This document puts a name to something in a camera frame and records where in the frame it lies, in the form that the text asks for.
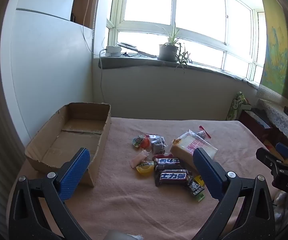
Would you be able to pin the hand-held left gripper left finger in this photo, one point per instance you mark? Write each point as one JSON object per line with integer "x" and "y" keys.
{"x": 75, "y": 172}

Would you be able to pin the dark chocolate bar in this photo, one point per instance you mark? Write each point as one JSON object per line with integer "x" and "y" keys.
{"x": 172, "y": 177}
{"x": 167, "y": 161}

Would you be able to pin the dark red cabinet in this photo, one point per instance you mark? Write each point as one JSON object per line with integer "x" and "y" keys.
{"x": 252, "y": 126}

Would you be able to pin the brown wooden panel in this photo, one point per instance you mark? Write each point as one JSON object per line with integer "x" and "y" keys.
{"x": 82, "y": 2}

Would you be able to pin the wall map poster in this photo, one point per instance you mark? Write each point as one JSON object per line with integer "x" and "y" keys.
{"x": 277, "y": 60}

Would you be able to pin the pink sachet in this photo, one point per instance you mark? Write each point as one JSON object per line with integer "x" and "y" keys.
{"x": 140, "y": 158}

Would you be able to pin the sliced bread packet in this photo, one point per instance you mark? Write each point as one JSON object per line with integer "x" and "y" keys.
{"x": 186, "y": 143}

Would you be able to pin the orange jelly cup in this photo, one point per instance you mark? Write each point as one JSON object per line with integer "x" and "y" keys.
{"x": 140, "y": 142}

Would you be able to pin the yellow jelly cup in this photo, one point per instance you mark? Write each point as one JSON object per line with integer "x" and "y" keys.
{"x": 145, "y": 168}

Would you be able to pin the white lace cloth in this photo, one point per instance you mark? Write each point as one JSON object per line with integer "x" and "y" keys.
{"x": 281, "y": 120}

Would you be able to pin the red-edged candy packet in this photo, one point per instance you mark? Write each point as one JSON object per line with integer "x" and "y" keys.
{"x": 205, "y": 132}

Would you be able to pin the grey stone windowsill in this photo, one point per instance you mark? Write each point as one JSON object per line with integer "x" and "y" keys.
{"x": 139, "y": 63}

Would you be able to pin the potted spider plant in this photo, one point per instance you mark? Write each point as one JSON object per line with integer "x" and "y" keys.
{"x": 167, "y": 51}

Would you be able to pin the white wardrobe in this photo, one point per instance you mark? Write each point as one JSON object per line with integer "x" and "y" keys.
{"x": 49, "y": 67}

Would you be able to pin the green patterned bag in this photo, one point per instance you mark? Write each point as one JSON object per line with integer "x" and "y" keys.
{"x": 235, "y": 107}

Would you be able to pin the silver wrapped candy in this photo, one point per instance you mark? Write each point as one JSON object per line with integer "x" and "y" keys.
{"x": 157, "y": 143}

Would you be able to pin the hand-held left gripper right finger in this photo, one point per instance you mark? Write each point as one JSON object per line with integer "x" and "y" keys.
{"x": 208, "y": 172}

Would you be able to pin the pink blanket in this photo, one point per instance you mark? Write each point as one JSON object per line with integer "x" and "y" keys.
{"x": 134, "y": 210}

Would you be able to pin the white power adapter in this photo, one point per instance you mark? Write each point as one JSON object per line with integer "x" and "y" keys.
{"x": 112, "y": 51}

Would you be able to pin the white framed window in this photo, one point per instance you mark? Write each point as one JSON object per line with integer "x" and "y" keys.
{"x": 173, "y": 10}

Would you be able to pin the brown stick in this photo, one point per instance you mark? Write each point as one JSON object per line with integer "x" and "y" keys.
{"x": 146, "y": 53}

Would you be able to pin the green black snack packet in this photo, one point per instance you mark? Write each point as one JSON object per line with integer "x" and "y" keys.
{"x": 196, "y": 187}

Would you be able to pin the cardboard box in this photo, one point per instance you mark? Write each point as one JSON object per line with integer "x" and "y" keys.
{"x": 71, "y": 145}

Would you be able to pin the small trailing plant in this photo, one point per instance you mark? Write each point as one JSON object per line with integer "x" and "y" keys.
{"x": 182, "y": 56}

